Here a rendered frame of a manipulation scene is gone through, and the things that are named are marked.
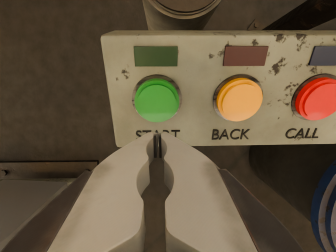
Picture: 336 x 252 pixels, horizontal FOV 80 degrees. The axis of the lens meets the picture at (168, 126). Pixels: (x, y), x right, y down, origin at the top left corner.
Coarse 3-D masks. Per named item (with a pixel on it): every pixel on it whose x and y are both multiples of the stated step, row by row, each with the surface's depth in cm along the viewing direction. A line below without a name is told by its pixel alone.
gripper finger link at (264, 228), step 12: (228, 180) 8; (240, 192) 8; (240, 204) 7; (252, 204) 7; (240, 216) 7; (252, 216) 7; (264, 216) 7; (252, 228) 7; (264, 228) 7; (276, 228) 7; (252, 240) 6; (264, 240) 6; (276, 240) 6; (288, 240) 6
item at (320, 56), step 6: (318, 48) 17; (324, 48) 17; (330, 48) 17; (312, 54) 17; (318, 54) 17; (324, 54) 17; (330, 54) 17; (312, 60) 17; (318, 60) 17; (324, 60) 17; (330, 60) 17
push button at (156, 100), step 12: (144, 84) 17; (156, 84) 17; (168, 84) 17; (144, 96) 17; (156, 96) 17; (168, 96) 17; (144, 108) 18; (156, 108) 18; (168, 108) 18; (156, 120) 19
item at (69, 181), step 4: (0, 180) 71; (36, 180) 71; (40, 180) 71; (44, 180) 71; (48, 180) 71; (52, 180) 71; (56, 180) 71; (60, 180) 71; (64, 180) 71; (68, 180) 71; (72, 180) 71; (68, 184) 70
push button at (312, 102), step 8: (312, 80) 18; (320, 80) 18; (328, 80) 18; (304, 88) 18; (312, 88) 18; (320, 88) 18; (328, 88) 18; (304, 96) 18; (312, 96) 18; (320, 96) 18; (328, 96) 18; (296, 104) 19; (304, 104) 18; (312, 104) 18; (320, 104) 18; (328, 104) 18; (304, 112) 19; (312, 112) 19; (320, 112) 19; (328, 112) 19
